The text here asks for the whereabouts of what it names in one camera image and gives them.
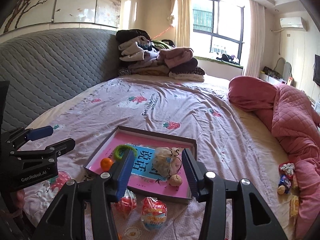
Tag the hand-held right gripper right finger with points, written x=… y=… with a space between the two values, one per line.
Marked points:
x=190 y=172

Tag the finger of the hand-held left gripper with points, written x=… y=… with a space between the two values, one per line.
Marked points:
x=57 y=148
x=40 y=133

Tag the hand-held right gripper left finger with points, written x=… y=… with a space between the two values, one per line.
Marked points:
x=122 y=175

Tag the walnut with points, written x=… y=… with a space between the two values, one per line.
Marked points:
x=281 y=190
x=175 y=180

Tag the mandarin orange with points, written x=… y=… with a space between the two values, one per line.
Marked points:
x=106 y=163

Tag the red white egg snack packet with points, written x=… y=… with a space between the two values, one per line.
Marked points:
x=127 y=202
x=153 y=212

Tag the shallow grey cardboard box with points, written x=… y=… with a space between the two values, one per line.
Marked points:
x=160 y=133

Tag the person's left hand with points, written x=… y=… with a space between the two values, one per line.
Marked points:
x=18 y=201

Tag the grey quilted headboard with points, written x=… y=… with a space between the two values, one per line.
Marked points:
x=55 y=67

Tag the blue wrapped candy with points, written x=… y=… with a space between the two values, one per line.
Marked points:
x=285 y=181

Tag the small doll toy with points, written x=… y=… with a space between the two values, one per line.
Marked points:
x=287 y=168

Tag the yellow snack packet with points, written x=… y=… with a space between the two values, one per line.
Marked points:
x=294 y=206

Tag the pink quilt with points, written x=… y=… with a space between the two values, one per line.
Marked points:
x=287 y=115

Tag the green window seat mat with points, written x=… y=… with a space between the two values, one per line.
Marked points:
x=207 y=60

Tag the pile of folded clothes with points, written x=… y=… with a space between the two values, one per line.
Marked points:
x=155 y=57

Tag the dark clothes heap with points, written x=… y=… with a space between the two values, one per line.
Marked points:
x=227 y=58

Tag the cluttered dressing table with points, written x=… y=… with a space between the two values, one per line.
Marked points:
x=270 y=76

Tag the white framed vanity mirror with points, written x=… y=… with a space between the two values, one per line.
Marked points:
x=283 y=67

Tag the beige curtain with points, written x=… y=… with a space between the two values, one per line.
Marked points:
x=255 y=37
x=182 y=12

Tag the window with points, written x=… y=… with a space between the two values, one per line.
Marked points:
x=220 y=22

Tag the black television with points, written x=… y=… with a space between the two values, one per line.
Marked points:
x=317 y=70

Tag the white air conditioner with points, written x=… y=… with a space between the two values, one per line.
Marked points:
x=292 y=24

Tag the floral wall poster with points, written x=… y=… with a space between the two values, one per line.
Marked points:
x=70 y=2

